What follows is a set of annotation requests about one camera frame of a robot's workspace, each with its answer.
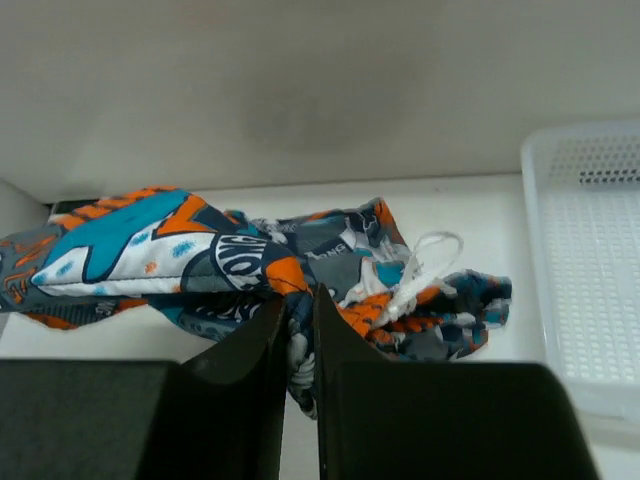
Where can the colourful patterned shorts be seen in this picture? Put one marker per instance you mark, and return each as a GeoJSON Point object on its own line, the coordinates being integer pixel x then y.
{"type": "Point", "coordinates": [209, 271]}

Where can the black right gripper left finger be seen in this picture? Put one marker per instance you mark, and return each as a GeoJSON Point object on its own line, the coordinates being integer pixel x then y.
{"type": "Point", "coordinates": [217, 416]}

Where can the white perforated plastic basket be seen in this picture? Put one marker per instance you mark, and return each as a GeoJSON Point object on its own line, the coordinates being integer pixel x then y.
{"type": "Point", "coordinates": [581, 189]}

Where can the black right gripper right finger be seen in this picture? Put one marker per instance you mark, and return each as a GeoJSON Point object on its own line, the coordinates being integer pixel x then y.
{"type": "Point", "coordinates": [389, 419]}

